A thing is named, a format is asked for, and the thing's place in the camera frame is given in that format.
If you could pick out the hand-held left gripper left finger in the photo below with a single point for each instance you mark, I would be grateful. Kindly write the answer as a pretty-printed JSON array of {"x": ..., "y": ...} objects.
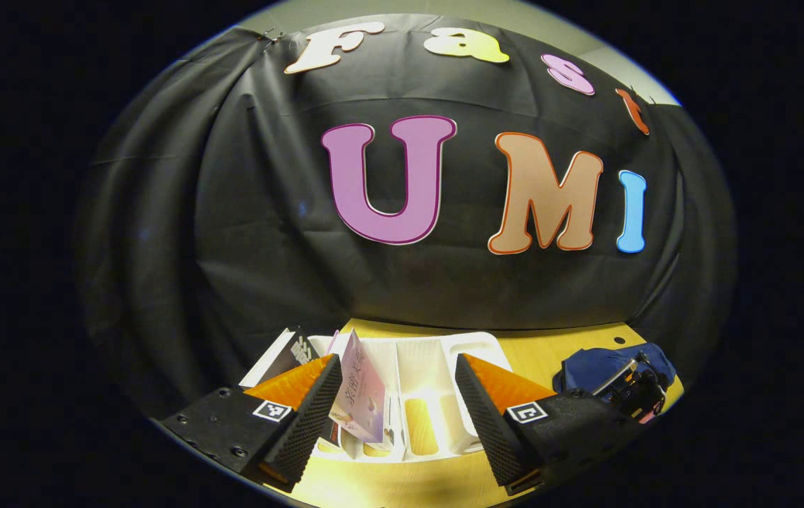
[{"x": 307, "y": 430}]

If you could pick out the pink book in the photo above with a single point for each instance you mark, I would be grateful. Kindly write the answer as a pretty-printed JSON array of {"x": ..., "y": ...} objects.
[{"x": 363, "y": 395}]

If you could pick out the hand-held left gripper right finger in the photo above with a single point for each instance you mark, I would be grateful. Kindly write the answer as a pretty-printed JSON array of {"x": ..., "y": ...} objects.
[{"x": 486, "y": 430}]

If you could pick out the white bookshelf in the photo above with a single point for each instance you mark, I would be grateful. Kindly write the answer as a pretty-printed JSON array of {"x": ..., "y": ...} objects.
[{"x": 423, "y": 374}]

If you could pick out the black and white book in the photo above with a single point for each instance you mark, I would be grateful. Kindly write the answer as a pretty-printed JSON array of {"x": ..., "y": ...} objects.
[{"x": 289, "y": 353}]

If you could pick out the black backdrop cloth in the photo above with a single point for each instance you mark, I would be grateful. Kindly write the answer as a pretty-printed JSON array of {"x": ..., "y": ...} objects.
[{"x": 268, "y": 212}]

